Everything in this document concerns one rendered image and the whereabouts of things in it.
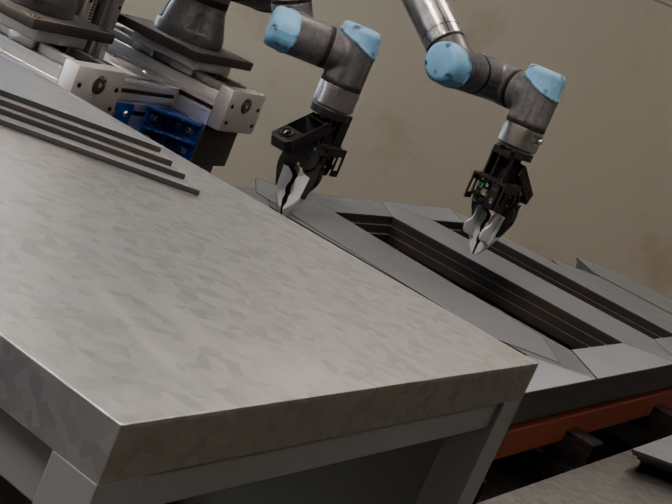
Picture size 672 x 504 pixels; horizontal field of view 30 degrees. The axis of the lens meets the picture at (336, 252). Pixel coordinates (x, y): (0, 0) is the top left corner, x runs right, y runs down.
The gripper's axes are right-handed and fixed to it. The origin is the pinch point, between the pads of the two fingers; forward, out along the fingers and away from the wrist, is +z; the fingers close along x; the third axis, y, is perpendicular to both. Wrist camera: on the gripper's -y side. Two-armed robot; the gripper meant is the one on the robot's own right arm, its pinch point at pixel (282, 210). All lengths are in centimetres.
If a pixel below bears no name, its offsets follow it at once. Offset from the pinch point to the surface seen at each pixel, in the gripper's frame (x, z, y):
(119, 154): -34, -18, -87
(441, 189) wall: 102, 25, 262
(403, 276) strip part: -25.1, 0.7, 5.0
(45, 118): -28, -19, -91
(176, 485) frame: -79, -11, -122
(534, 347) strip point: -51, 1, 7
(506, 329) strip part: -44.9, 0.6, 8.7
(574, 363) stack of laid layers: -57, 1, 12
